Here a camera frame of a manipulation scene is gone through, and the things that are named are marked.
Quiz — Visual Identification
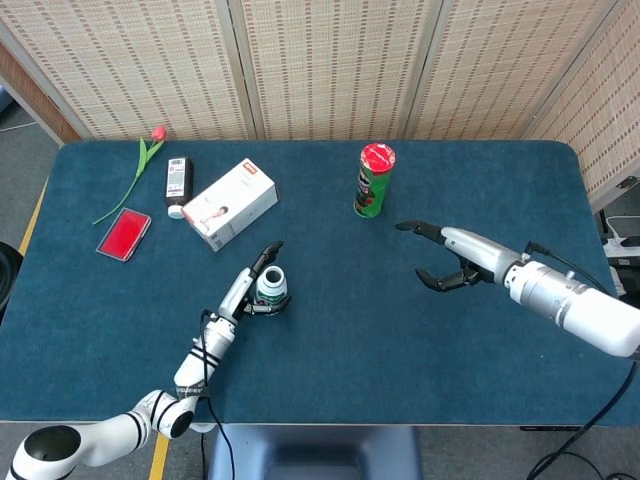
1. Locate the red flat plastic case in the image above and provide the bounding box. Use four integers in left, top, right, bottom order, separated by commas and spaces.
95, 207, 153, 262

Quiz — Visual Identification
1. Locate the blue felt table mat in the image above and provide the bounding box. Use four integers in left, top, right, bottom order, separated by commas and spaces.
0, 139, 640, 426

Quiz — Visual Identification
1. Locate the green chips can red lid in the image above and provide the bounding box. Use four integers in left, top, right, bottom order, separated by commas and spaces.
353, 142, 398, 220

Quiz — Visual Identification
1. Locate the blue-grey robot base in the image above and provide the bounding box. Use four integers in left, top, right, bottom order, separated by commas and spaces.
207, 424, 424, 480

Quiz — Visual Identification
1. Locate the white power strip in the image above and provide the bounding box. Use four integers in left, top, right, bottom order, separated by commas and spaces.
602, 215, 640, 259

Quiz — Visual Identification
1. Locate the artificial red tulip flower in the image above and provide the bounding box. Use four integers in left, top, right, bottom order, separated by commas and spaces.
92, 125, 169, 226

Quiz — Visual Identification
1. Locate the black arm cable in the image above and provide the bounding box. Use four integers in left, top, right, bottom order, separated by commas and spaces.
199, 308, 236, 480
527, 241, 640, 480

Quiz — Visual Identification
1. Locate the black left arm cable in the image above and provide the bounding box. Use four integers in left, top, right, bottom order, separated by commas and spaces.
199, 308, 236, 480

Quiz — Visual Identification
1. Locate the black round stool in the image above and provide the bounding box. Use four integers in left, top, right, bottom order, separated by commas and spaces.
0, 241, 25, 321

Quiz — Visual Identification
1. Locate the beige woven folding screen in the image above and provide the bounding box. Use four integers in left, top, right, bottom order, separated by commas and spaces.
0, 0, 640, 196

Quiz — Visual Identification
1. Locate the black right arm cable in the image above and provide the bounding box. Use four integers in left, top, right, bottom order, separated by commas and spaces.
527, 241, 640, 480

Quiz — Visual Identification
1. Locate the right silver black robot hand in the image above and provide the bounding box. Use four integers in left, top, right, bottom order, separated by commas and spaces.
394, 220, 531, 293

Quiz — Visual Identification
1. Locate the white plastic bottle green label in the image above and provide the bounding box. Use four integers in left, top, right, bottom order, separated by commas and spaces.
254, 265, 289, 312

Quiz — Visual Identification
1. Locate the dark brown bottle white cap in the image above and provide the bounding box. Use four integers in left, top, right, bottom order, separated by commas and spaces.
163, 156, 195, 220

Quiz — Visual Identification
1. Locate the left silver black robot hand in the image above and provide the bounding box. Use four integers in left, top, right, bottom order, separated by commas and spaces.
217, 240, 293, 324

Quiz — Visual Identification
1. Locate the white cardboard box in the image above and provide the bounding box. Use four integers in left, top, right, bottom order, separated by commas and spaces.
180, 157, 280, 253

